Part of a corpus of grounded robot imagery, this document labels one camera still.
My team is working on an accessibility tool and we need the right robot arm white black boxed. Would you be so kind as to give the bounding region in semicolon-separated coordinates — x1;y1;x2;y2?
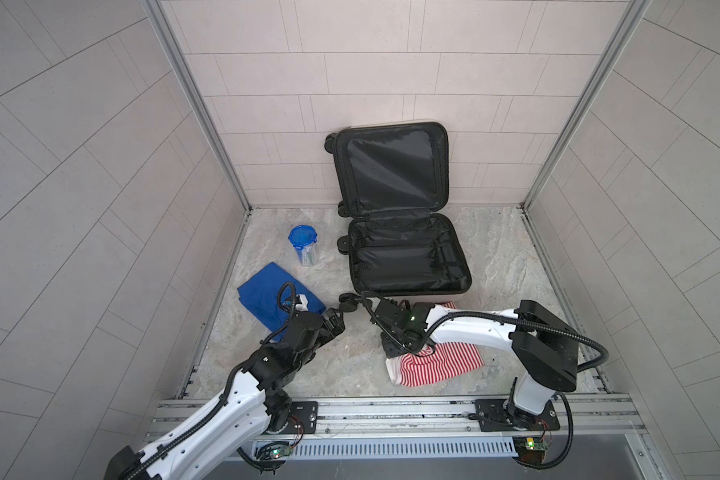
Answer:
369;299;578;430

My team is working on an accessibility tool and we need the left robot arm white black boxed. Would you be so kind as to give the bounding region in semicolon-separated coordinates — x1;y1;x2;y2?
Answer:
104;308;345;479

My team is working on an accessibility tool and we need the left aluminium corner profile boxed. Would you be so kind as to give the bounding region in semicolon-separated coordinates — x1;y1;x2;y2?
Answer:
142;0;252;213

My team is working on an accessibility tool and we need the red white striped garment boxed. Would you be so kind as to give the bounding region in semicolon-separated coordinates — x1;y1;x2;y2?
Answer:
386;301;486;388

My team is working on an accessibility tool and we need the right green circuit board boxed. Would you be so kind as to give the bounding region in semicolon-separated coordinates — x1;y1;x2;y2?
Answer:
512;437;549;466

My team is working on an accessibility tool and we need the right aluminium corner profile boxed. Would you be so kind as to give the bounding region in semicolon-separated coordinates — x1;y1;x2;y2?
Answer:
520;0;651;212

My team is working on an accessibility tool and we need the open black and white suitcase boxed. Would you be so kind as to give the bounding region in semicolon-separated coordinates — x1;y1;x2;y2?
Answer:
324;121;472;301

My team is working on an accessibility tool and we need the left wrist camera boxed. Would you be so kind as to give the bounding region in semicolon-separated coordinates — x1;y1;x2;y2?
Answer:
293;294;309;312

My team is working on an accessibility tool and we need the aluminium mounting rail frame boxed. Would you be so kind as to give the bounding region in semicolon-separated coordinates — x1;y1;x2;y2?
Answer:
139;393;665;479

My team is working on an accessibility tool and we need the clear jar with blue lid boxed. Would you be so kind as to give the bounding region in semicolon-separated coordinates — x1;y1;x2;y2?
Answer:
288;225;318;266

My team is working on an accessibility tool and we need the aluminium corner profile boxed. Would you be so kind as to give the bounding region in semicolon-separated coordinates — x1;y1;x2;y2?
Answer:
142;0;252;213
520;0;651;212

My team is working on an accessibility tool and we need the left green circuit board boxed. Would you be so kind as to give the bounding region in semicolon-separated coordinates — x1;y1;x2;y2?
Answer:
255;441;293;462

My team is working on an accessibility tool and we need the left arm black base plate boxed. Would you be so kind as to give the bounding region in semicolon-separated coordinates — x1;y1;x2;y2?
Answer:
266;401;319;435

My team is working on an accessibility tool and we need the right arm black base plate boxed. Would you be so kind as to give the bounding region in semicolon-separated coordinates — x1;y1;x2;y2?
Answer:
470;399;560;432

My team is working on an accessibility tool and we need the blue cloth garment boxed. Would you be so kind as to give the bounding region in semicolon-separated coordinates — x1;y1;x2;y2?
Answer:
238;262;326;344

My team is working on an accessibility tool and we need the green circuit board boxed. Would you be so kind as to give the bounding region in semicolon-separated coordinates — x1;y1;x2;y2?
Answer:
512;437;549;466
255;441;293;462

